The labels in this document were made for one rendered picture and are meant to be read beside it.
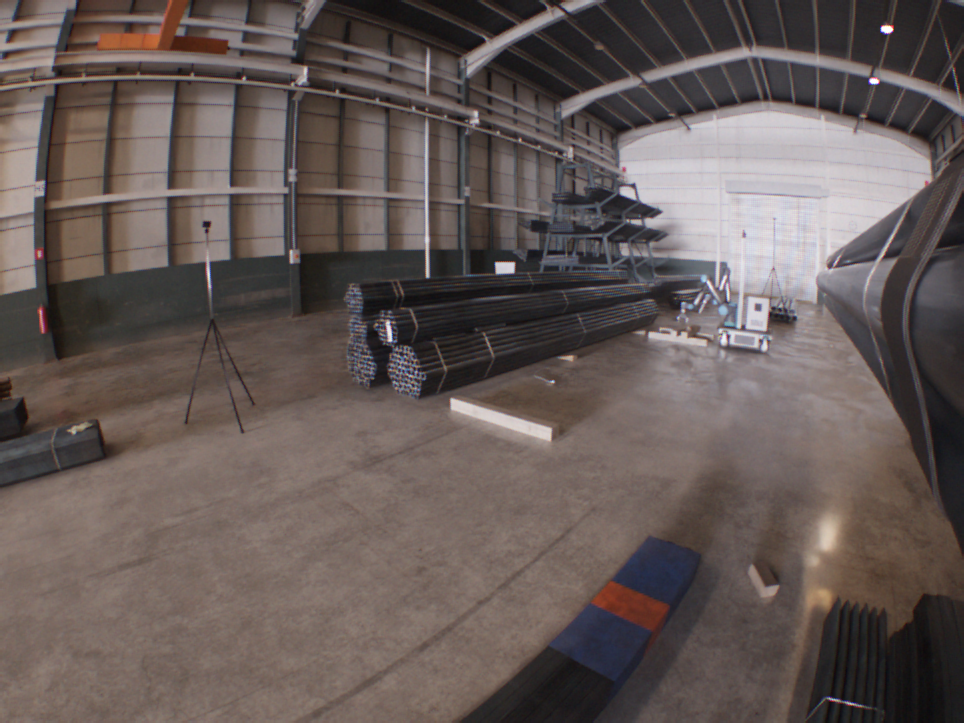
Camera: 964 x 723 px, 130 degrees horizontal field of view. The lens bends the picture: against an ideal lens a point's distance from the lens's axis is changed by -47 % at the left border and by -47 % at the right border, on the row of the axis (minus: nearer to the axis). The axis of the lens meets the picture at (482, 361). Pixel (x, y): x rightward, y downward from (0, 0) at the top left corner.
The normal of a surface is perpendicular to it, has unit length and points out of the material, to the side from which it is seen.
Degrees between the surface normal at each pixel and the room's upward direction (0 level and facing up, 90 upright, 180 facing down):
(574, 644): 0
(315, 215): 90
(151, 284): 90
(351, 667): 0
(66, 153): 90
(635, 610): 0
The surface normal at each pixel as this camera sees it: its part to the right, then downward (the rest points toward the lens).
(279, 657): 0.00, -0.97
